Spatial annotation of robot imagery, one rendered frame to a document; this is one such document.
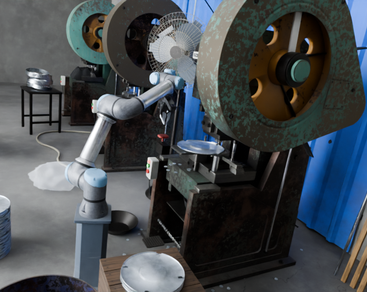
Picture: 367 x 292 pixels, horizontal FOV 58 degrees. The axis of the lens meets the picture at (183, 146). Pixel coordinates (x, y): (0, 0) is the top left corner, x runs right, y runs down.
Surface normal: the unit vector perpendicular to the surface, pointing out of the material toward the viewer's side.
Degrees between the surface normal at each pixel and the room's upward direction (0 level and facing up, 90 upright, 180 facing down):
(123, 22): 90
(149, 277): 0
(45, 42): 90
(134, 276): 0
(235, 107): 90
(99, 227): 90
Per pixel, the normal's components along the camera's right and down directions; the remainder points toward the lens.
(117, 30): 0.42, 0.33
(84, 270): 0.20, 0.32
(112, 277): 0.14, -0.94
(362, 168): -0.88, 0.03
